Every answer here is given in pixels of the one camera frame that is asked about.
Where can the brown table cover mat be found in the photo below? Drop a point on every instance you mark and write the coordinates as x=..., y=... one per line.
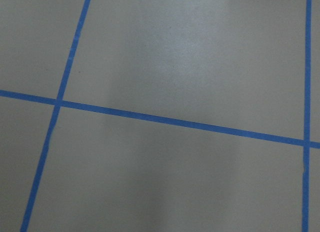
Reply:
x=159, y=115

